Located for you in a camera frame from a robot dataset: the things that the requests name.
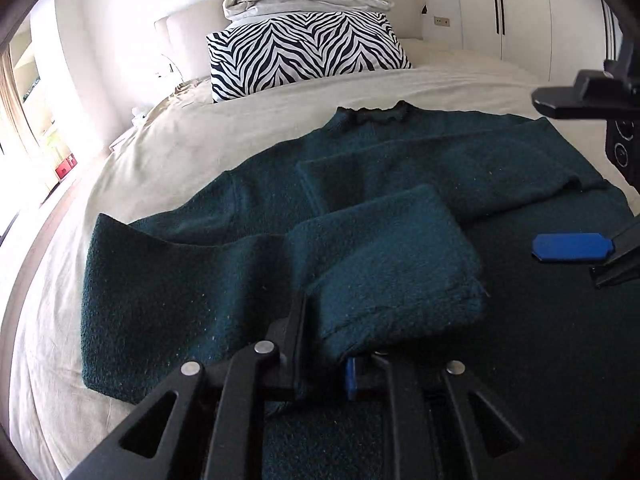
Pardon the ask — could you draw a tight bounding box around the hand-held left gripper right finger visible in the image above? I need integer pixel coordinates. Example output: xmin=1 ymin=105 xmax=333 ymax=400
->
xmin=345 ymin=350 xmax=551 ymax=480

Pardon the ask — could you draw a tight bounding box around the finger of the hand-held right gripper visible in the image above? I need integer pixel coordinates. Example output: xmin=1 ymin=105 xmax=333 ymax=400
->
xmin=531 ymin=220 xmax=640 ymax=290
xmin=531 ymin=71 xmax=640 ymax=120

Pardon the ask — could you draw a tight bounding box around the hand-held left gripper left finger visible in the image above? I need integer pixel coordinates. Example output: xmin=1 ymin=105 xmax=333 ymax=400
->
xmin=65 ymin=290 xmax=311 ymax=480

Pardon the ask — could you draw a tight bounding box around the dark green sweater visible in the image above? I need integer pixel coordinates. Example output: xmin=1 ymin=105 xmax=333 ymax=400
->
xmin=80 ymin=101 xmax=640 ymax=480

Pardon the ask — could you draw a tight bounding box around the white wardrobe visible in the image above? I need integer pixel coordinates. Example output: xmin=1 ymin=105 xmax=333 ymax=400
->
xmin=455 ymin=0 xmax=621 ymax=81

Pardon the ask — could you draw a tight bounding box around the bed with beige sheet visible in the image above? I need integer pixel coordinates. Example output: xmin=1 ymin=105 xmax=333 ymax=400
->
xmin=0 ymin=35 xmax=576 ymax=480

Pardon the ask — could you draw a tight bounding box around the zebra print pillow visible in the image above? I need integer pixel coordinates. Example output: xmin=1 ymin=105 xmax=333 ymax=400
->
xmin=206 ymin=10 xmax=413 ymax=103

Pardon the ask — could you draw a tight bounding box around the beige upholstered headboard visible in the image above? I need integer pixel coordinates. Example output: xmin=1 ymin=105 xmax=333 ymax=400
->
xmin=154 ymin=0 xmax=426 ymax=61

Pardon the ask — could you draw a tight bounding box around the beige curtain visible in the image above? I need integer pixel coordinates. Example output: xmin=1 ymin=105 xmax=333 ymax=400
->
xmin=0 ymin=50 xmax=31 ymax=156

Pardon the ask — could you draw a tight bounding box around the white wall shelf unit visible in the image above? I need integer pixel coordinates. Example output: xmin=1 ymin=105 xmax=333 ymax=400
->
xmin=10 ymin=15 xmax=76 ymax=181

